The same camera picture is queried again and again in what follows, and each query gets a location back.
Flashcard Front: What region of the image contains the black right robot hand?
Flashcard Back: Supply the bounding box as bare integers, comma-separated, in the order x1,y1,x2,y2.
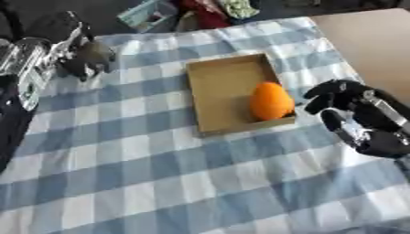
301,79,410,159

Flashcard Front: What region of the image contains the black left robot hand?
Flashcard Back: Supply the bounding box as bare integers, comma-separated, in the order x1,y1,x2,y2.
56,39,119,82

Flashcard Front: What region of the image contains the pale green box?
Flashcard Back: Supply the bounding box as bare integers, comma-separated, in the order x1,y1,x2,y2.
115,0,179,34

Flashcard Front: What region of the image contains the tan cardboard box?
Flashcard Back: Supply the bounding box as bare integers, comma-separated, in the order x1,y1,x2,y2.
184,52,298,138

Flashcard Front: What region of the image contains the orange toy fruit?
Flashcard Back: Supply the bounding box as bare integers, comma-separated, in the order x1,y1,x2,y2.
248,80,297,122

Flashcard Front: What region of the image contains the red bag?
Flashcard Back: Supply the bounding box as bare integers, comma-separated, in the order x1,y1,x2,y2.
179,0,232,30

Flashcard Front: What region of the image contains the green patterned cloth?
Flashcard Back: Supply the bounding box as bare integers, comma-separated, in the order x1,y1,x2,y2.
216,0,263,20

